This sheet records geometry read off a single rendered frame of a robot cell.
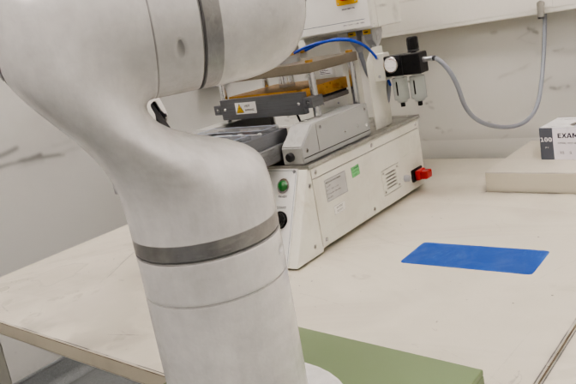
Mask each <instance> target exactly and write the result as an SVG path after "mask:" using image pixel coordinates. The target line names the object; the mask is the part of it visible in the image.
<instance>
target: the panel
mask: <svg viewBox="0 0 576 384"><path fill-rule="evenodd" d="M268 172H269V175H270V178H271V182H272V186H273V193H274V198H275V202H276V207H277V212H278V213H282V214H284V216H285V223H284V225H283V226H281V227H280V230H281V235H282V240H283V244H284V250H285V258H286V264H287V268H289V265H290V256H291V239H292V230H293V220H294V212H295V203H296V193H297V176H298V169H268ZM282 180H285V181H286V183H287V188H286V190H285V191H280V190H279V189H278V184H279V182H280V181H282Z"/></svg>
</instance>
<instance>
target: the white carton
mask: <svg viewBox="0 0 576 384"><path fill-rule="evenodd" d="M538 130H539V140H540V148H541V158H542V159H567V160H576V117H558V118H556V119H555V120H553V121H551V122H549V123H547V124H545V125H544V126H542V127H541V128H539V129H538Z"/></svg>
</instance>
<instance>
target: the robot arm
mask: <svg viewBox="0 0 576 384"><path fill-rule="evenodd" d="M306 1H307V0H0V78H1V79H2V81H5V82H6V84H7V85H8V86H9V87H10V88H11V89H12V90H13V91H14V93H15V94H16V95H17V96H18V97H19V98H20V99H22V100H23V101H24V102H25V103H26V104H27V105H28V106H30V107H31V108H32V109H33V110H35V111H36V112H37V113H38V114H40V116H42V117H43V118H44V119H46V120H47V121H48V122H50V123H51V124H52V125H54V126H55V127H56V128H58V129H59V130H60V131H62V132H63V133H64V134H66V136H68V137H69V138H70V139H71V140H72V141H74V142H75V143H76V144H77V145H79V146H80V147H81V148H82V149H84V150H85V151H86V152H87V153H88V154H89V155H90V156H91V157H92V158H93V159H94V160H95V161H96V162H97V163H98V164H99V166H100V167H101V168H102V169H103V170H104V171H105V173H106V175H107V176H108V178H110V180H111V182H112V184H113V186H114V188H115V190H116V192H117V194H118V196H119V198H120V201H121V203H122V206H123V210H124V213H125V216H126V220H127V222H128V226H129V232H130V236H131V239H132V243H133V246H134V250H135V256H136V260H137V263H138V267H139V270H140V274H141V281H142V284H143V288H144V292H145V296H146V300H147V306H148V309H149V314H150V317H151V321H152V324H153V330H154V335H155V338H156V342H157V346H158V349H159V355H160V360H161V363H162V367H163V370H164V374H165V380H166V384H343V383H342V382H341V381H340V380H339V379H338V378H337V377H335V376H334V375H332V374H331V373H330V372H328V371H326V370H324V369H322V368H320V367H317V366H314V365H312V364H309V363H305V362H304V359H303V350H302V345H301V340H300V335H299V330H298V325H297V317H296V311H295V307H294V302H293V297H292V292H291V283H290V279H289V274H288V269H287V264H286V258H285V250H284V244H283V240H282V235H281V230H280V225H279V216H278V212H277V207H276V202H275V198H274V193H273V186H272V182H271V178H270V175H269V172H268V169H267V166H266V163H265V161H264V159H263V158H262V156H261V155H260V154H259V153H258V152H257V151H256V150H255V149H254V148H252V147H250V146H248V145H246V144H243V143H242V142H239V141H233V140H229V139H225V138H219V137H214V136H209V135H198V134H192V133H188V132H183V131H179V130H175V129H171V127H170V126H169V124H168V123H167V122H166V120H167V119H168V115H167V112H166V110H165V108H164V106H163V104H162V102H161V100H160V98H161V97H165V96H170V95H173V94H178V93H186V92H190V91H194V90H198V89H202V88H207V87H215V86H219V85H224V84H227V83H232V82H235V81H242V80H246V79H249V78H252V77H255V76H258V75H261V74H263V73H266V72H268V71H269V70H271V69H274V68H276V67H277V66H279V65H280V64H281V63H282V62H284V60H286V58H288V56H290V54H292V52H294V50H295V49H296V47H297V45H298V43H299V40H300V38H301V37H302V35H303V30H304V25H305V20H306Z"/></svg>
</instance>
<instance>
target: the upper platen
mask: <svg viewBox="0 0 576 384"><path fill-rule="evenodd" d="M278 81H279V84H274V85H272V86H268V87H263V88H259V89H256V90H253V91H250V92H246V93H241V94H238V95H235V96H231V97H229V99H238V98H247V97H255V96H263V95H272V94H281V93H297V92H306V95H307V97H308V96H310V91H309V82H308V81H295V80H294V75H287V76H280V77H278ZM316 85H317V90H318V94H322V96H323V101H324V102H326V101H328V100H331V99H336V98H338V97H341V96H344V95H346V94H349V90H348V89H346V88H347V87H348V85H347V80H346V76H340V77H333V78H325V79H318V80H316Z"/></svg>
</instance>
